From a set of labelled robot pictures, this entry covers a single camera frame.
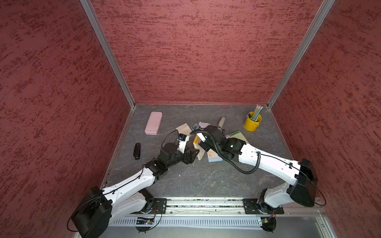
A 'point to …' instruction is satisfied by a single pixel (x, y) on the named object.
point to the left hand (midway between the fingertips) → (194, 151)
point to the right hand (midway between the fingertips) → (202, 136)
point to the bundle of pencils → (258, 109)
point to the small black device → (137, 150)
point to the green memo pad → (237, 134)
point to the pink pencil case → (153, 123)
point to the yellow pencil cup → (250, 125)
